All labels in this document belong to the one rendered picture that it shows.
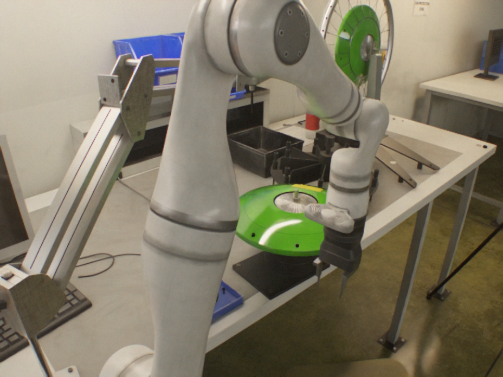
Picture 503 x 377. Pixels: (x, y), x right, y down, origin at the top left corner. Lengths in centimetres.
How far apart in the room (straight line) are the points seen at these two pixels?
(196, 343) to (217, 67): 28
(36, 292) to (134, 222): 65
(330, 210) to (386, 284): 185
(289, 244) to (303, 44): 53
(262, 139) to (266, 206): 81
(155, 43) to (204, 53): 125
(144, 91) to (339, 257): 46
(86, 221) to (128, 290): 34
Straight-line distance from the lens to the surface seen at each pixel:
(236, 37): 38
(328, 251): 79
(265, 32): 37
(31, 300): 67
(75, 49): 155
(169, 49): 162
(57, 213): 68
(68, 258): 71
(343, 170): 68
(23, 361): 93
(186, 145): 40
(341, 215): 69
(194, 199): 38
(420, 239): 178
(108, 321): 95
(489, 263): 296
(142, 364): 50
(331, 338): 214
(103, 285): 105
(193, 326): 43
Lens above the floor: 156
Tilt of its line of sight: 27 degrees down
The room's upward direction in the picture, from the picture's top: straight up
